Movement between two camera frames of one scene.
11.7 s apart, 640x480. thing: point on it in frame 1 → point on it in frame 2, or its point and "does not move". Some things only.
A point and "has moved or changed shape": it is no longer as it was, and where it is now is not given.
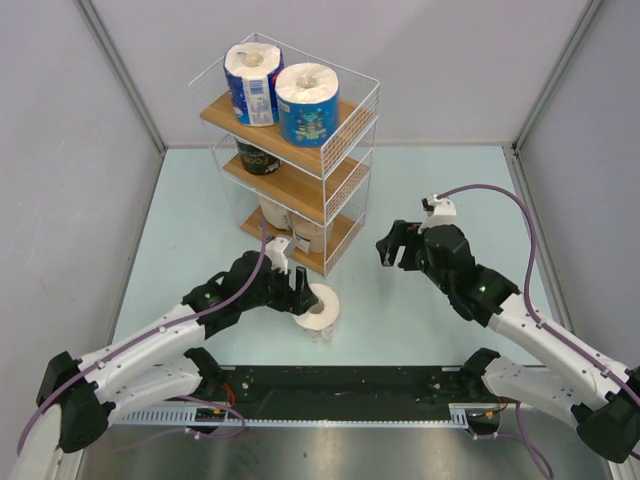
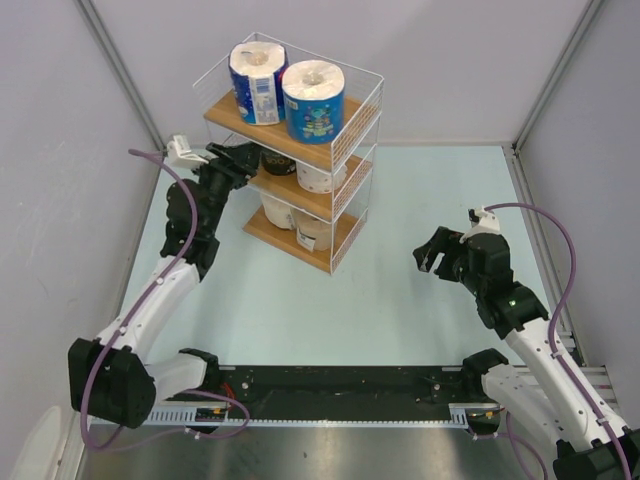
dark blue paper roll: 251,71 does not move
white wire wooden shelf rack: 293,134 does not move
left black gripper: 294,301 → 235,163
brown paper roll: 309,236 has moved or changed shape
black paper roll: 255,160 has moved or changed shape
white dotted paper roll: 319,322 → 316,181
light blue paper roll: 308,104 has moved or changed shape
